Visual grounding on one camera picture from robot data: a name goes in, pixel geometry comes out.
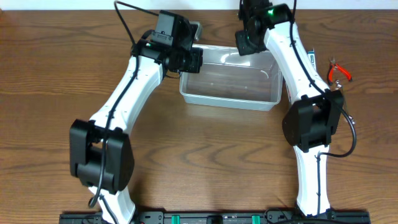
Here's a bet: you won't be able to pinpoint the clear plastic container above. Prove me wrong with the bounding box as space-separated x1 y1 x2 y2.
180 44 283 111

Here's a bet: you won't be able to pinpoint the blue white cardboard box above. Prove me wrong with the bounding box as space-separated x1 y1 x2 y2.
307 49 317 71

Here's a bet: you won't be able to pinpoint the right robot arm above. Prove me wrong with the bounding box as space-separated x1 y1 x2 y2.
235 1 343 217

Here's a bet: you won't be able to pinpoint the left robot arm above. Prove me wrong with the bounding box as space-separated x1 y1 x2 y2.
69 11 203 223

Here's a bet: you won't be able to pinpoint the silver wrench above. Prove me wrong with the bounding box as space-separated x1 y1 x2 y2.
335 80 356 125

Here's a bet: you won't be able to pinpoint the red handled pliers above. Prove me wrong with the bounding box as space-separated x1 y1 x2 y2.
326 58 353 86

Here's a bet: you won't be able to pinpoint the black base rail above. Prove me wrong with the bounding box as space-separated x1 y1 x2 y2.
58 210 371 224

